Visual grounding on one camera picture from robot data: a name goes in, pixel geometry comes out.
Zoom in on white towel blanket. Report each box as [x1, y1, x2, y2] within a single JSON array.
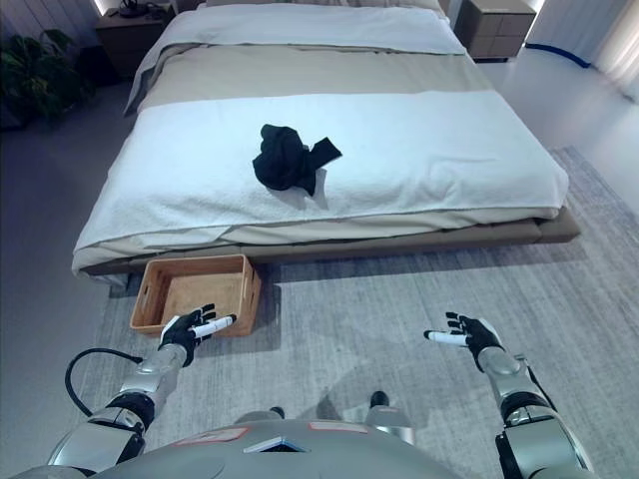
[[73, 91, 570, 254]]

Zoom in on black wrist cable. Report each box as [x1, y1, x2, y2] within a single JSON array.
[[65, 347, 144, 418]]

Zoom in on silver robot leg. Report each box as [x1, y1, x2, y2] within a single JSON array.
[[234, 406, 286, 424], [359, 390, 416, 441]]

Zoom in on woven wicker basket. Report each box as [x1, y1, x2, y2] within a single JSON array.
[[129, 253, 263, 338]]

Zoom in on silver right robot leg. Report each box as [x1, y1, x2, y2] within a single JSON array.
[[359, 390, 416, 441]]

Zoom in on white folded top sheet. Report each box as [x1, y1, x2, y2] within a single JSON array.
[[144, 5, 468, 71]]

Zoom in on blue hose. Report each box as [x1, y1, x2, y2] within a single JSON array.
[[523, 42, 593, 70]]

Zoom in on grey area rug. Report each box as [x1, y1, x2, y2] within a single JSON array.
[[63, 145, 639, 479]]

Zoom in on green potted plant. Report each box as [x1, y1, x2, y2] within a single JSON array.
[[0, 28, 96, 132]]

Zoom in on beige upholstered bed frame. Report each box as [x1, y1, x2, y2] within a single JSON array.
[[79, 205, 582, 277]]

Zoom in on beige duvet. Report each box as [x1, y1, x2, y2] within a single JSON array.
[[123, 41, 498, 118]]

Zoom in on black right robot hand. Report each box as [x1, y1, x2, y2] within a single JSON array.
[[423, 310, 504, 373]]

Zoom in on black crumpled garment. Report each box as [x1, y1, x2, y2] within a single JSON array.
[[252, 124, 343, 197]]

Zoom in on grey robot torso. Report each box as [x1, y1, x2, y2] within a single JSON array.
[[0, 417, 500, 479]]

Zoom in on light wooden nightstand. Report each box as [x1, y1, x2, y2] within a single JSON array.
[[457, 0, 537, 63]]

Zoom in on silver left robot leg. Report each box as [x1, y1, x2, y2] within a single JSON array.
[[234, 406, 286, 424]]

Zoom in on dark wooden nightstand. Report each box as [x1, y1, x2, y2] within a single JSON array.
[[95, 2, 177, 80]]

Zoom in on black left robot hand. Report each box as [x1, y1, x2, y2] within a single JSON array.
[[158, 304, 237, 369]]

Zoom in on white curtain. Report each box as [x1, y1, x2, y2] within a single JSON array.
[[591, 0, 639, 104]]

